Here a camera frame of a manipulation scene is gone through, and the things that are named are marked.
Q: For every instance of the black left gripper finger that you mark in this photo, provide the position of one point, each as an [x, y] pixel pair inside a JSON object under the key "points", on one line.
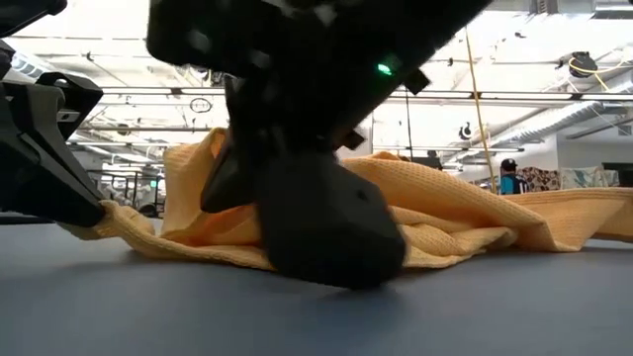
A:
{"points": [[79, 104], [29, 163]]}

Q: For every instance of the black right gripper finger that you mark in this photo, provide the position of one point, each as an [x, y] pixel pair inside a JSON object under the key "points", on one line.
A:
{"points": [[230, 188], [326, 227]]}

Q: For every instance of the yellow waffle towel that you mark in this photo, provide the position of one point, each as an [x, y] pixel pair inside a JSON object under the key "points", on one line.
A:
{"points": [[470, 198]]}

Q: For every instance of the large black monitor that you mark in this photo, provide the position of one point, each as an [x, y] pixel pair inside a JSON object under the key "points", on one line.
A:
{"points": [[429, 162]]}

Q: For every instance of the person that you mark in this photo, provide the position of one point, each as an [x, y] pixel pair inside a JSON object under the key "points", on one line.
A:
{"points": [[509, 184]]}

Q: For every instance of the brown circle patterned fabric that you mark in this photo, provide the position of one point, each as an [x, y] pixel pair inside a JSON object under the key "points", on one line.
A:
{"points": [[539, 179]]}

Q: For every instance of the pale floral fabric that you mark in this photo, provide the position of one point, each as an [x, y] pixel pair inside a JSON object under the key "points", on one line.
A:
{"points": [[588, 177]]}

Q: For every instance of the black cabinet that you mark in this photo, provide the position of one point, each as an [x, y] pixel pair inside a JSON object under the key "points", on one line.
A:
{"points": [[618, 174]]}

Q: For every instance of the black cage frame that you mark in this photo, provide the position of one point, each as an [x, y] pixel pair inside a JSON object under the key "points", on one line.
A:
{"points": [[157, 198]]}

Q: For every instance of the silver air duct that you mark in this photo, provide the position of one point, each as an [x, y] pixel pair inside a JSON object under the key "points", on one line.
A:
{"points": [[569, 116]]}

